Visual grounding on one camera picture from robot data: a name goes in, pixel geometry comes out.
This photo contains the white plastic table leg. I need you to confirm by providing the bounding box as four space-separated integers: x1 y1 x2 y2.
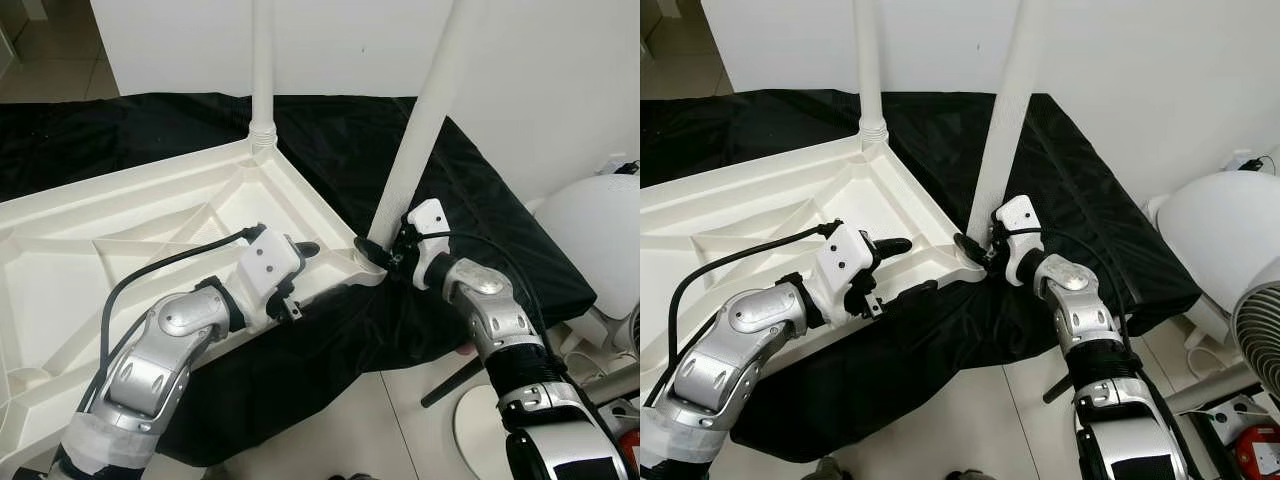
965 0 1051 241
368 0 489 246
250 0 279 151
855 0 889 149

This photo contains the black cloth table cover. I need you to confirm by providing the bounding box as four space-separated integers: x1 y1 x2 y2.
640 90 1203 464
0 93 600 467

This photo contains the white rounded appliance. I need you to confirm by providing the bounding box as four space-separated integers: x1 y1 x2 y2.
528 175 641 323
1143 170 1280 338

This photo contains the white round stand base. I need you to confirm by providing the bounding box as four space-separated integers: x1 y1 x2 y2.
453 385 523 480

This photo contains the white stand pole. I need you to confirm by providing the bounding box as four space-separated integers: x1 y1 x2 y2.
1165 365 1253 412
580 358 641 393

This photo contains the white power adapter box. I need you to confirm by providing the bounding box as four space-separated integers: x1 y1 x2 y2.
1195 395 1267 437

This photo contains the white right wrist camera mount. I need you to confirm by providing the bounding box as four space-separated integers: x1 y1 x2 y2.
405 198 457 292
992 195 1047 287

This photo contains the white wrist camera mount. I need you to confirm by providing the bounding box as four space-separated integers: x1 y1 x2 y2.
235 228 307 327
992 195 1047 287
405 198 457 292
815 222 882 322

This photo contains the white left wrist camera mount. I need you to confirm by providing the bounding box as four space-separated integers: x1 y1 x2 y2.
815 222 882 322
235 228 307 327

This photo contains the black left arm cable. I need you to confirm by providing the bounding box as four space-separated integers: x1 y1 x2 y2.
75 225 267 413
668 220 840 353

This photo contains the white floor cable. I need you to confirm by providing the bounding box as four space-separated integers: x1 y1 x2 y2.
560 345 603 383

